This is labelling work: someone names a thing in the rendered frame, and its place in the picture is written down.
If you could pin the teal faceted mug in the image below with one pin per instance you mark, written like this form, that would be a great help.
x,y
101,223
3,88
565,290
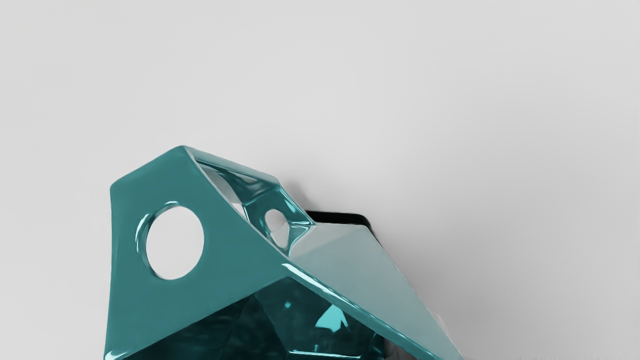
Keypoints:
x,y
235,260

